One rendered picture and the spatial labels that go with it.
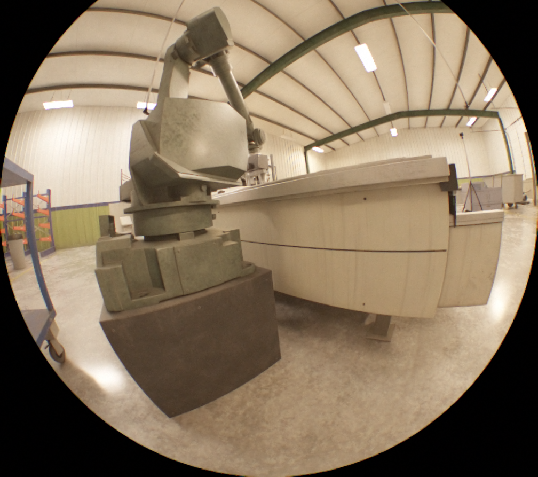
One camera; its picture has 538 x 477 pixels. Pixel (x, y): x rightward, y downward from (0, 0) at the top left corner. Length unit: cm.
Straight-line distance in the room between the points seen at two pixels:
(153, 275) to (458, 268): 100
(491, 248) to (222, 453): 109
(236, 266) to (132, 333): 40
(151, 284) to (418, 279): 88
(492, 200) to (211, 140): 455
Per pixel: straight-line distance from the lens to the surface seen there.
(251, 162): 164
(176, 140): 54
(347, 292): 79
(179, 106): 60
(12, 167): 110
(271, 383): 88
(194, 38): 141
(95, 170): 757
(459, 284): 79
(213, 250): 55
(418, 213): 66
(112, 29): 628
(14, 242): 516
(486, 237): 77
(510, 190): 654
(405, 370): 95
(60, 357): 140
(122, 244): 58
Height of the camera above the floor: 74
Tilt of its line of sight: 1 degrees down
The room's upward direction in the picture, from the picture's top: 6 degrees counter-clockwise
